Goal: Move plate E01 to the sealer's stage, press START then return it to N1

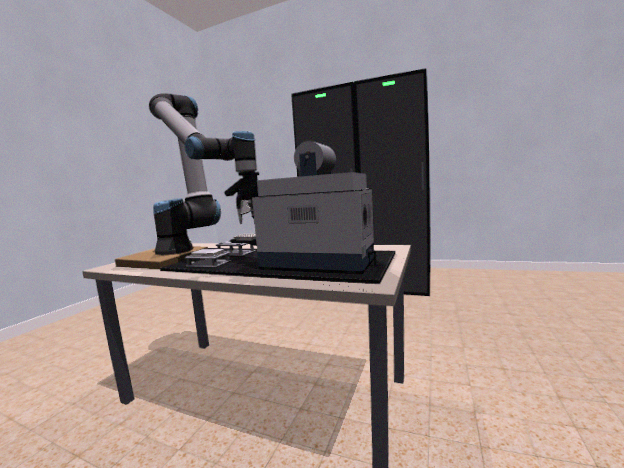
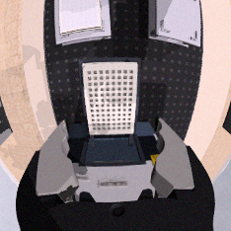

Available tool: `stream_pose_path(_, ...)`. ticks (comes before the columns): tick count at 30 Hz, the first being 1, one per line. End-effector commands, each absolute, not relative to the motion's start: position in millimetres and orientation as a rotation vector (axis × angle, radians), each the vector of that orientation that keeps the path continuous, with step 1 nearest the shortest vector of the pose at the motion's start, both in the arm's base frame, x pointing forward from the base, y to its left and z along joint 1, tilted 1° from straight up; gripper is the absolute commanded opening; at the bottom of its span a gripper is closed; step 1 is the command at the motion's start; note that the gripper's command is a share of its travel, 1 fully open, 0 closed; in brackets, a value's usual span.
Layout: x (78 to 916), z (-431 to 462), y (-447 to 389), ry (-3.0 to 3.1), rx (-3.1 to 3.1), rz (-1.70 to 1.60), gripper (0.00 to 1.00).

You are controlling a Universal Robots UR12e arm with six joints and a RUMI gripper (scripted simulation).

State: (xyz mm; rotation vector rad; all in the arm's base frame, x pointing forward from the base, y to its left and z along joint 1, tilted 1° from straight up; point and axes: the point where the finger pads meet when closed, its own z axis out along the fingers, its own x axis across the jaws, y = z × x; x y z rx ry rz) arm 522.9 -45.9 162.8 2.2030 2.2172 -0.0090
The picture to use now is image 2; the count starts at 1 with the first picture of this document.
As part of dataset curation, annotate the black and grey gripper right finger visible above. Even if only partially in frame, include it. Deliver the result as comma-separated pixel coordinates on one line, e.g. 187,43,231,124
150,117,215,231

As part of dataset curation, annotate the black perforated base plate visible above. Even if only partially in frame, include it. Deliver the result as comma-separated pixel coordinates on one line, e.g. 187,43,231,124
43,0,203,141

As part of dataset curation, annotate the white multi-well plate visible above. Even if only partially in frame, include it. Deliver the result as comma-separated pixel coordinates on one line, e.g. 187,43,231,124
83,62,137,135

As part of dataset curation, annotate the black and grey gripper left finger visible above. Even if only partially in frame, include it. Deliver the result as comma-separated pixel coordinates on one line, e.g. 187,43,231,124
16,119,79,231

